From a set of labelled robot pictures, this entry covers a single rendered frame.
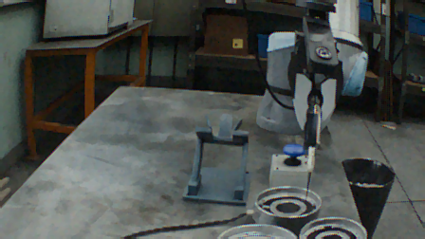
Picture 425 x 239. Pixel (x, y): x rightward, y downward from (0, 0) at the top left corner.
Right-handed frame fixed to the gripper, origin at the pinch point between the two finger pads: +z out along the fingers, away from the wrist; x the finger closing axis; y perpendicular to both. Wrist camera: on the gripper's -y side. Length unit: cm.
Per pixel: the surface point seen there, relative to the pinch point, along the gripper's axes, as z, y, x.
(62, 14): -4, 184, 143
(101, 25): 6, 186, 110
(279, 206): 10.7, -7.6, 3.9
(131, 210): 12.9, -10.4, 25.9
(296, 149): 5.7, 3.8, 1.9
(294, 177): 9.8, 1.6, 1.6
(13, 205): 13, -20, 46
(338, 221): 9.5, -14.8, -5.3
